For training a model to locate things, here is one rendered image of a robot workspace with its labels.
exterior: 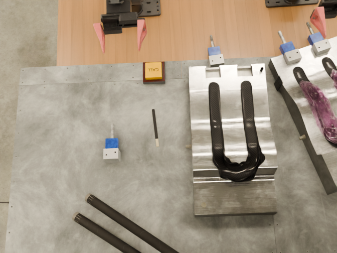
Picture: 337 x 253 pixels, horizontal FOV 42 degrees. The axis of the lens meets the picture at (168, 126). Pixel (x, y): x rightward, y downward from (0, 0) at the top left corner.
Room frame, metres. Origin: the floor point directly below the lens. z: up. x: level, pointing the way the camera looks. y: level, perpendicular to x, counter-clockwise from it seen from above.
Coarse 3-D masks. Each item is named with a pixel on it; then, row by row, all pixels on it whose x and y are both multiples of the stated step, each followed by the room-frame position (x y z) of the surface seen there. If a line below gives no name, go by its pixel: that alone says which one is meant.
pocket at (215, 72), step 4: (208, 68) 0.65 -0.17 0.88; (212, 68) 0.65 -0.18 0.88; (216, 68) 0.65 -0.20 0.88; (220, 68) 0.64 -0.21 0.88; (208, 72) 0.64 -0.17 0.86; (212, 72) 0.64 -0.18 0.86; (216, 72) 0.64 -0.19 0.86; (220, 72) 0.63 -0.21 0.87; (208, 76) 0.63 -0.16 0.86; (212, 76) 0.62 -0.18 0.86; (216, 76) 0.62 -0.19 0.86; (220, 76) 0.62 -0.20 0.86
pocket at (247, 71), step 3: (237, 66) 0.64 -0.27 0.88; (240, 66) 0.64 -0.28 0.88; (243, 66) 0.64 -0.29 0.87; (246, 66) 0.64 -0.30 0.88; (249, 66) 0.63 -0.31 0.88; (237, 69) 0.63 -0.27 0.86; (240, 69) 0.63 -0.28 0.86; (243, 69) 0.63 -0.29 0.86; (246, 69) 0.63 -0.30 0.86; (249, 69) 0.63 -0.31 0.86; (252, 69) 0.61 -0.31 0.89; (237, 72) 0.62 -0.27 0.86; (240, 72) 0.62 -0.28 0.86; (243, 72) 0.62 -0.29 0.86; (246, 72) 0.62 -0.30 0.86; (249, 72) 0.62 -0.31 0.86; (252, 72) 0.61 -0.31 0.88; (237, 75) 0.61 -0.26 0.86; (240, 75) 0.61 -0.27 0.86; (243, 75) 0.61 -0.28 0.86; (246, 75) 0.61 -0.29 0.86; (249, 75) 0.61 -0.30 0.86; (252, 75) 0.60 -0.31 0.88
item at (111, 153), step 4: (112, 124) 0.52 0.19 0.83; (112, 128) 0.50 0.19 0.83; (112, 132) 0.49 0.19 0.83; (112, 136) 0.48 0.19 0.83; (108, 140) 0.46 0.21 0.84; (112, 140) 0.46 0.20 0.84; (116, 140) 0.46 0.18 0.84; (108, 144) 0.45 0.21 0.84; (112, 144) 0.44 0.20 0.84; (116, 144) 0.44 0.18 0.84; (108, 148) 0.43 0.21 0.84; (112, 148) 0.43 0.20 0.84; (116, 148) 0.42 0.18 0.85; (104, 152) 0.42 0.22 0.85; (108, 152) 0.42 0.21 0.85; (112, 152) 0.41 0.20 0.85; (116, 152) 0.41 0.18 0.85; (104, 156) 0.40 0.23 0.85; (108, 156) 0.40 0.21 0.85; (112, 156) 0.40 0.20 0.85; (116, 156) 0.40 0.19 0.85; (104, 160) 0.40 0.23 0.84; (108, 160) 0.39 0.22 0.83; (112, 160) 0.39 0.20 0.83; (116, 160) 0.39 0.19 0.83
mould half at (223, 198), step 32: (256, 64) 0.63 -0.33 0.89; (192, 96) 0.55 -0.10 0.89; (224, 96) 0.53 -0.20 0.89; (256, 96) 0.52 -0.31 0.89; (192, 128) 0.44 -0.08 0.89; (224, 128) 0.42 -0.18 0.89; (256, 128) 0.41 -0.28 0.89; (192, 160) 0.34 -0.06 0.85; (224, 192) 0.22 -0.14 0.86; (256, 192) 0.21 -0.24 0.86
